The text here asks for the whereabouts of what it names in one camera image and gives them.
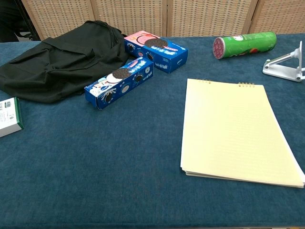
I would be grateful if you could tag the cream paper notepad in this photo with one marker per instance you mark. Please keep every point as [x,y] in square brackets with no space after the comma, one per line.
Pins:
[233,133]

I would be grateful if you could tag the pink and blue Oreo box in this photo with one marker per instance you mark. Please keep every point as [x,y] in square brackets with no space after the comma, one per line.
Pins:
[164,57]

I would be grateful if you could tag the blue table cloth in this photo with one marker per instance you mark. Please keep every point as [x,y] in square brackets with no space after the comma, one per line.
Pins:
[95,167]

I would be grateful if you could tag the woven wood folding screen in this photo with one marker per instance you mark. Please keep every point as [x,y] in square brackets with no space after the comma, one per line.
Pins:
[133,16]

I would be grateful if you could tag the black backpack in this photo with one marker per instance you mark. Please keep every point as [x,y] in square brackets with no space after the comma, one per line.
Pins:
[59,64]

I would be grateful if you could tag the green chips can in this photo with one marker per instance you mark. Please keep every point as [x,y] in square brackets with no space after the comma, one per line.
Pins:
[247,44]

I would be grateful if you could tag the white folding phone stand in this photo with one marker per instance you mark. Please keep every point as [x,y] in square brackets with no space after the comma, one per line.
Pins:
[276,70]

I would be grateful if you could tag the white box with green edge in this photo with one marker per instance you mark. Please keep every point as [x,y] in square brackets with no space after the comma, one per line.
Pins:
[9,119]

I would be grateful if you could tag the person in black trousers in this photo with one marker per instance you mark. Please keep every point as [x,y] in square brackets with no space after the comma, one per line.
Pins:
[9,19]

